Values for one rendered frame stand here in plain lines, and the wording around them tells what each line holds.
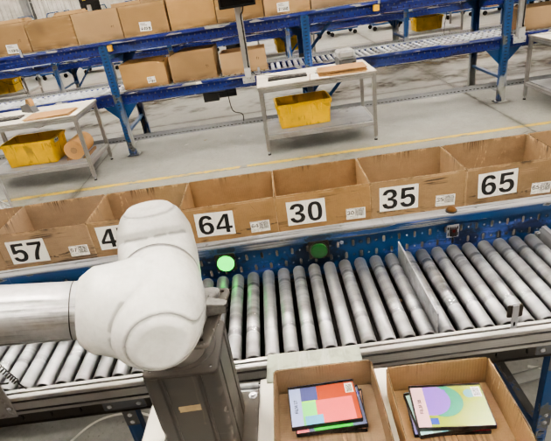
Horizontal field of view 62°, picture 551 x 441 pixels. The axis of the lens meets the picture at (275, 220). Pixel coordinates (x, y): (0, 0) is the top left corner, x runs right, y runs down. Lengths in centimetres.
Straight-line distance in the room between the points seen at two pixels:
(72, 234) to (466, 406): 157
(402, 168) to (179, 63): 431
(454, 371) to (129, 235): 95
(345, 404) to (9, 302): 88
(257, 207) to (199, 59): 432
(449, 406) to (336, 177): 119
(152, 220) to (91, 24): 570
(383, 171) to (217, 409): 140
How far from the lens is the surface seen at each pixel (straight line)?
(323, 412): 134
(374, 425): 137
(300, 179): 216
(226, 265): 194
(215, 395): 116
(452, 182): 201
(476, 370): 146
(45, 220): 245
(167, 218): 94
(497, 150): 238
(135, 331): 75
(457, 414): 136
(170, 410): 123
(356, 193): 191
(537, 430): 212
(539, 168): 215
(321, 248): 192
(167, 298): 76
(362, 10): 632
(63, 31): 668
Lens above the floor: 184
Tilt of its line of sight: 28 degrees down
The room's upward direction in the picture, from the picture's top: 9 degrees counter-clockwise
